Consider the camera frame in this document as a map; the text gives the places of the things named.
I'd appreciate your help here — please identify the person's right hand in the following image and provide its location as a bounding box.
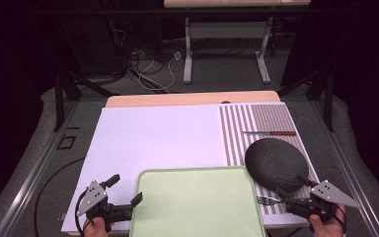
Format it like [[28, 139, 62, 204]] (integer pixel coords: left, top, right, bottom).
[[309, 202, 347, 237]]

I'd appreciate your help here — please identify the dark curtain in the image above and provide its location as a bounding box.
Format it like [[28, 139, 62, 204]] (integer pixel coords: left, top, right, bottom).
[[280, 0, 379, 206], [0, 0, 58, 215]]

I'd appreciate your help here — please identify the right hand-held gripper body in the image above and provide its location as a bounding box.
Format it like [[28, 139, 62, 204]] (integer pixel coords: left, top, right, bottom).
[[284, 179, 362, 223]]

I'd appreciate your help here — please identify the desk with white metal legs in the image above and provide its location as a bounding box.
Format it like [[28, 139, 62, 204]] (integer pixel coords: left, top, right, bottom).
[[163, 0, 311, 86]]

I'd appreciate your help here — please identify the silver fork with brown handle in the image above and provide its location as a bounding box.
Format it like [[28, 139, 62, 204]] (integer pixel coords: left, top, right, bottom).
[[256, 196, 282, 207]]

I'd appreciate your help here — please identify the black floor cable loop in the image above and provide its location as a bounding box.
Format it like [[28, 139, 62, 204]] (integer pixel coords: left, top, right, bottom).
[[34, 157, 87, 237]]

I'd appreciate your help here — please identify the bundle of black cables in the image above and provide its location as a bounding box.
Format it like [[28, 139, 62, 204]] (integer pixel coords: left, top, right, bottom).
[[102, 16, 139, 85]]

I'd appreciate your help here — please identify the aluminium floor rail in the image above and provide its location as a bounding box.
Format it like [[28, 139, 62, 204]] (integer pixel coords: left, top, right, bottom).
[[0, 101, 80, 237], [309, 101, 379, 237]]

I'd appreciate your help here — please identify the white floor cable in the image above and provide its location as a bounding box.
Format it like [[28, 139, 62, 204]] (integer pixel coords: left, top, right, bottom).
[[134, 53, 181, 94]]

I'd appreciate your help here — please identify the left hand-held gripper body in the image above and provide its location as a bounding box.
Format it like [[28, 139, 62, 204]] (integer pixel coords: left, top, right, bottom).
[[75, 179, 134, 228]]

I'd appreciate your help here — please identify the person's left hand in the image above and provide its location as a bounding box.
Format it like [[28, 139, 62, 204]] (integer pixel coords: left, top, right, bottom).
[[83, 216, 114, 237]]

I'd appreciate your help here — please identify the white placemat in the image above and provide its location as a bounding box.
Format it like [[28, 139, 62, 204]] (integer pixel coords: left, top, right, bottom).
[[60, 102, 311, 235]]

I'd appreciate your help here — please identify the table knife with brown handle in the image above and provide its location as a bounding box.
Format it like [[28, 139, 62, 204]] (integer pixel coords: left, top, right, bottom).
[[242, 129, 297, 137]]

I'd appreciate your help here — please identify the light wooden table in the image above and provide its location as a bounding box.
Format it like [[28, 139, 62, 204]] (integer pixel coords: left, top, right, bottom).
[[105, 90, 281, 109]]

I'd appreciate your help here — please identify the grey striped placemat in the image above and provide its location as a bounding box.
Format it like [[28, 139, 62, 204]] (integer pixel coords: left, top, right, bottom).
[[218, 103, 321, 216]]

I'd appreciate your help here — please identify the black round plate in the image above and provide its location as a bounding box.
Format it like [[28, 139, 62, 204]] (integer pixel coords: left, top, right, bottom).
[[244, 137, 310, 195]]

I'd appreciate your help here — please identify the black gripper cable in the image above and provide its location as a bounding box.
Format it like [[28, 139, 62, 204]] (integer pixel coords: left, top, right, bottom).
[[74, 189, 90, 236], [335, 202, 348, 231]]

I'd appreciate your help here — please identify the black metal stand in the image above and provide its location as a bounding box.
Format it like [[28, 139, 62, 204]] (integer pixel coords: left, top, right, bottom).
[[276, 68, 335, 132], [52, 70, 114, 132]]

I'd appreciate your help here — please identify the light green plastic tray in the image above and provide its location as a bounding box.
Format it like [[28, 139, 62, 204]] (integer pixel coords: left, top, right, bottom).
[[128, 165, 266, 237]]

